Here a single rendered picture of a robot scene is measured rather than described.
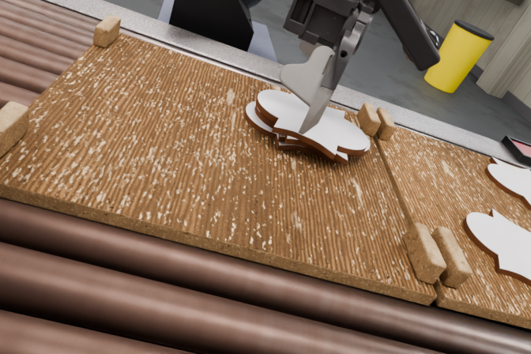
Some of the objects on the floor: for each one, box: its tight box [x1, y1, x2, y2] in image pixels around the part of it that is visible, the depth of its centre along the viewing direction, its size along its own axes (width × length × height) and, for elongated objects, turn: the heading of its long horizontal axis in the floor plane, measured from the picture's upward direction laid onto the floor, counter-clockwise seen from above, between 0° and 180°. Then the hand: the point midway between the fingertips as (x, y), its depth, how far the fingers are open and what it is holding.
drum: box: [424, 20, 495, 93], centre depth 456 cm, size 43×44×68 cm
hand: (316, 111), depth 51 cm, fingers open, 14 cm apart
